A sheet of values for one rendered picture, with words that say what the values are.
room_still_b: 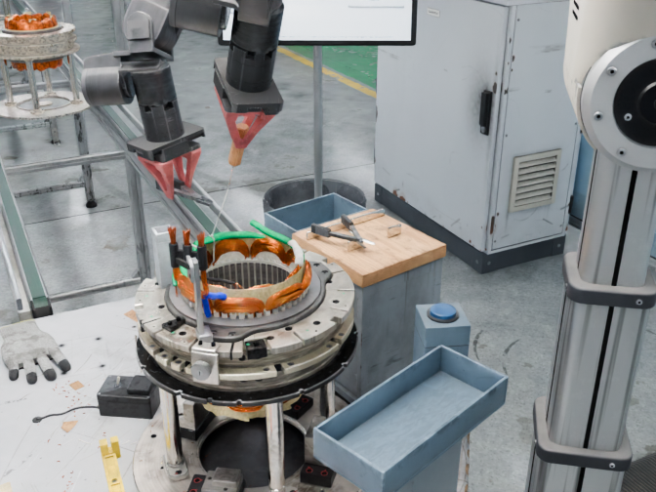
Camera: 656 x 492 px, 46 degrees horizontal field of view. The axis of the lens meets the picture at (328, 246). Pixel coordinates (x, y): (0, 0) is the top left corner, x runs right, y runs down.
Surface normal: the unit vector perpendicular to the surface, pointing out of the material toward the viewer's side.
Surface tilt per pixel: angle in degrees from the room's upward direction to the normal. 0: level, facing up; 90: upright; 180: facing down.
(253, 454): 0
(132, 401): 90
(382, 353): 90
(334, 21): 83
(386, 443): 0
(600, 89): 90
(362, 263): 0
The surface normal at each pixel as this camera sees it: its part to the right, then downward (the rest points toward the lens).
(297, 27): -0.01, 0.33
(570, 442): -0.18, 0.43
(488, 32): -0.90, 0.19
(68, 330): 0.00, -0.90
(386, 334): 0.61, 0.35
